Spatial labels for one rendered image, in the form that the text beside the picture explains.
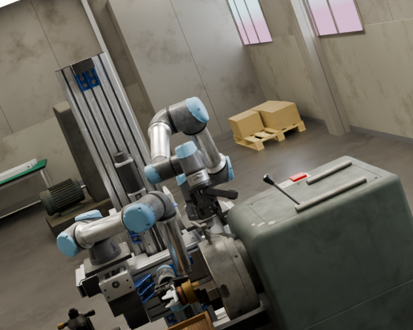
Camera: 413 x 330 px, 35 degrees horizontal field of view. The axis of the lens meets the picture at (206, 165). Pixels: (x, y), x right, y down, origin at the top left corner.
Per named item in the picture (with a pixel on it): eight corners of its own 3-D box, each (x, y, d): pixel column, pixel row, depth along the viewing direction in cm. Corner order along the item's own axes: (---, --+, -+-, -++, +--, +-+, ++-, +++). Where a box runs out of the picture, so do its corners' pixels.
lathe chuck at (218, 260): (236, 284, 274) (212, 221, 262) (259, 326, 245) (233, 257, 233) (216, 293, 273) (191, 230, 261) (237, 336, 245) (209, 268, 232)
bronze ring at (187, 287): (194, 272, 256) (172, 282, 255) (198, 280, 247) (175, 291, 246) (203, 293, 258) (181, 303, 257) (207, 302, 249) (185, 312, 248)
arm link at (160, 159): (141, 112, 281) (140, 169, 238) (165, 103, 280) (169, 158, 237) (152, 135, 287) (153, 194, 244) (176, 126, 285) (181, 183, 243)
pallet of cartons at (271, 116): (306, 129, 927) (296, 102, 919) (255, 152, 917) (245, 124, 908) (281, 122, 1036) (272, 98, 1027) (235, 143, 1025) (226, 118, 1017)
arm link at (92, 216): (115, 230, 307) (103, 203, 304) (98, 243, 296) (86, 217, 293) (96, 234, 313) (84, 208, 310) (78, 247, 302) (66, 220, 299)
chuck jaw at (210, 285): (219, 274, 250) (224, 283, 238) (224, 286, 250) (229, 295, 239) (192, 287, 249) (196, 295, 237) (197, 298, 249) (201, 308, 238)
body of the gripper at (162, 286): (162, 308, 256) (160, 297, 268) (183, 300, 257) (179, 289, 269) (155, 291, 255) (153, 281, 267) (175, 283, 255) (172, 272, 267)
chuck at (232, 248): (244, 281, 275) (219, 218, 262) (268, 322, 246) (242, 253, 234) (236, 284, 274) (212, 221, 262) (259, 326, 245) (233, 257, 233)
